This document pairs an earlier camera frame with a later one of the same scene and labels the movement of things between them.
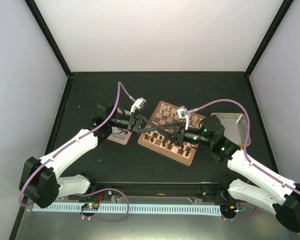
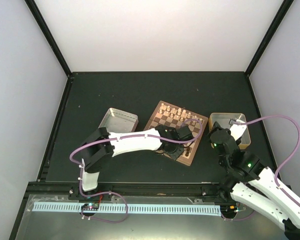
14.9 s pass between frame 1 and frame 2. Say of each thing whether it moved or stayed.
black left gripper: moved
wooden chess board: stayed
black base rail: stayed
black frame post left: stayed
